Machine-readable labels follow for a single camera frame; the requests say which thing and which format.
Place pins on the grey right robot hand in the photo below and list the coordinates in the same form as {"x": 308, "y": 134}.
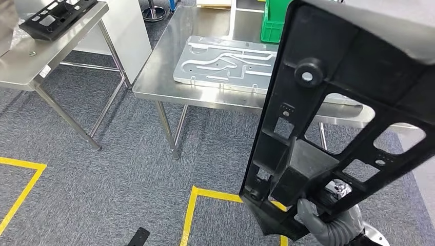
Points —
{"x": 306, "y": 214}

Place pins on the black plastic plate part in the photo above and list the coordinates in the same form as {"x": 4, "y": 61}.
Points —
{"x": 57, "y": 20}
{"x": 339, "y": 40}

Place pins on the steel workbench table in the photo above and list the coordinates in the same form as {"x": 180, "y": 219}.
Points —
{"x": 170, "y": 68}

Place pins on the yellow floor tape square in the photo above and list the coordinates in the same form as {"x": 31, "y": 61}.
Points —
{"x": 188, "y": 217}
{"x": 30, "y": 183}

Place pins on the aluminium fixture plate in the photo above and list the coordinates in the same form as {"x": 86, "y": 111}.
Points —
{"x": 210, "y": 64}

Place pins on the green plastic crate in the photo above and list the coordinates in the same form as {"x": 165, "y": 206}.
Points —
{"x": 272, "y": 23}

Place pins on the open cardboard box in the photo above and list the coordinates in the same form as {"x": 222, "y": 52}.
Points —
{"x": 214, "y": 3}

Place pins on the blue metal cart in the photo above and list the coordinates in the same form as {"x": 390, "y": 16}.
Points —
{"x": 172, "y": 6}

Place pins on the white cabinet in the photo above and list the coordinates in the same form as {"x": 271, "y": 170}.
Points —
{"x": 129, "y": 34}

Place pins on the steel side table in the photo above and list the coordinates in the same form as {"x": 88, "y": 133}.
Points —
{"x": 51, "y": 57}

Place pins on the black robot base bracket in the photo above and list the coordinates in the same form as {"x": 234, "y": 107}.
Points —
{"x": 139, "y": 237}

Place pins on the chrome stanchion post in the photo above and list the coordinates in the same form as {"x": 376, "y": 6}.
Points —
{"x": 154, "y": 14}

